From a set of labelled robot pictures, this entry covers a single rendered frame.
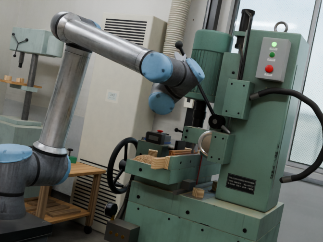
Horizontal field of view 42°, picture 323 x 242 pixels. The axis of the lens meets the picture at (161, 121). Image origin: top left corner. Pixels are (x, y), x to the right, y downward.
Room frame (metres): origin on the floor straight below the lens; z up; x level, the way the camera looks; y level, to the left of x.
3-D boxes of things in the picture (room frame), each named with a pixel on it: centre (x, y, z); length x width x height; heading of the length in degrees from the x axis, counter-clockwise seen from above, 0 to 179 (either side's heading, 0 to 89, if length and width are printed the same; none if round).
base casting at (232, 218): (1.89, -0.27, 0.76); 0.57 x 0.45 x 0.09; 63
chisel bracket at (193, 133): (1.93, -0.18, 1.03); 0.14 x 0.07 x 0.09; 63
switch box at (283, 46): (1.67, -0.39, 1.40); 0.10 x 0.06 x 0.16; 63
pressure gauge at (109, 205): (1.81, 0.14, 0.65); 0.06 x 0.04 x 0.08; 153
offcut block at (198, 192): (1.74, -0.20, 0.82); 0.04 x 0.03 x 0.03; 29
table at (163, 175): (2.00, -0.07, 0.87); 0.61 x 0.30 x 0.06; 153
